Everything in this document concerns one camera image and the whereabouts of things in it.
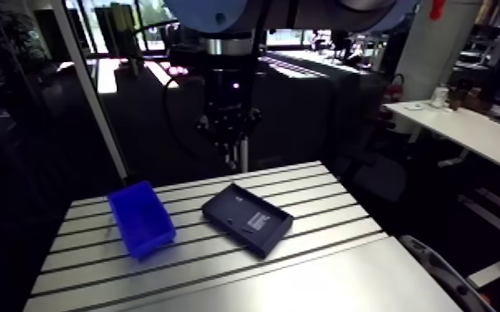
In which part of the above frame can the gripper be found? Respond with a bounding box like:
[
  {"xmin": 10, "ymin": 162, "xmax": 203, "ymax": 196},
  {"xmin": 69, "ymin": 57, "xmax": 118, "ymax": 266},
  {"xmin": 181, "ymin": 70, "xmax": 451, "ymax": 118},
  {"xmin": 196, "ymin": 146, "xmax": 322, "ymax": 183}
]
[{"xmin": 194, "ymin": 65, "xmax": 262, "ymax": 172}]

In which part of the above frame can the black tray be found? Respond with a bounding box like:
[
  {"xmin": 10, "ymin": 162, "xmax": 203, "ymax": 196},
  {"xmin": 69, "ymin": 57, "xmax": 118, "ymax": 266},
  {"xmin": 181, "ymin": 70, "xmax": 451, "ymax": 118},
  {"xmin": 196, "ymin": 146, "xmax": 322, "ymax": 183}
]
[{"xmin": 201, "ymin": 182, "xmax": 295, "ymax": 260}]

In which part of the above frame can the blue bin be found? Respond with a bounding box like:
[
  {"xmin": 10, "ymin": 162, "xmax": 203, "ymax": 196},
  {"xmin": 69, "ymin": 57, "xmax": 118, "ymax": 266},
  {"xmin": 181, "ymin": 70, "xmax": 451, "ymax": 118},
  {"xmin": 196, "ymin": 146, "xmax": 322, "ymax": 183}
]
[{"xmin": 107, "ymin": 180, "xmax": 177, "ymax": 261}]

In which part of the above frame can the red fire extinguisher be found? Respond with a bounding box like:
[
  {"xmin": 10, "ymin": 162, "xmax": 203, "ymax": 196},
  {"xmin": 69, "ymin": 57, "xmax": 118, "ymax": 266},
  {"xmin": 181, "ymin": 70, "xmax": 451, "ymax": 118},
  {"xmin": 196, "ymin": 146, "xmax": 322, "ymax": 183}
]
[{"xmin": 384, "ymin": 73, "xmax": 407, "ymax": 106}]

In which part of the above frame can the white column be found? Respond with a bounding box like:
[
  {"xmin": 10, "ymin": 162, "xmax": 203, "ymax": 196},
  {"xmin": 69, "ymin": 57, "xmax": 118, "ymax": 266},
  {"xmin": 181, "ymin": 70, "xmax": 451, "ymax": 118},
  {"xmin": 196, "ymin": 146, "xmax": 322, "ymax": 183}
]
[{"xmin": 395, "ymin": 0, "xmax": 483, "ymax": 102}]

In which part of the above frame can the white desk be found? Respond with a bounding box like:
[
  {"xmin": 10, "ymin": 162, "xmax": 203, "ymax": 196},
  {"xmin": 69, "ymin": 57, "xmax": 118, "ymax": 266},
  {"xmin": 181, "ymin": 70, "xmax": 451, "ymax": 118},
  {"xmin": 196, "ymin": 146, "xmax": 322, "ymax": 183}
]
[{"xmin": 382, "ymin": 100, "xmax": 500, "ymax": 183}]

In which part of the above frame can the pale holed strip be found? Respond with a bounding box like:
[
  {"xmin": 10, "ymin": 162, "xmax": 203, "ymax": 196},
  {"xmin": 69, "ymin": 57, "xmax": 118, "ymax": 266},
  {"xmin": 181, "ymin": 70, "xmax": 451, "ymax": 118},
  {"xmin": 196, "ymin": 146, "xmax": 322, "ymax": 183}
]
[{"xmin": 398, "ymin": 234, "xmax": 498, "ymax": 312}]

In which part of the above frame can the white slanted post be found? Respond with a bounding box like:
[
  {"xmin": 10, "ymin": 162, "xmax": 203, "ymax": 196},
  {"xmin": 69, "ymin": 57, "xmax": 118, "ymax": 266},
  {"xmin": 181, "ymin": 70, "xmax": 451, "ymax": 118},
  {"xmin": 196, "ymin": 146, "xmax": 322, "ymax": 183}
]
[{"xmin": 50, "ymin": 0, "xmax": 130, "ymax": 183}]

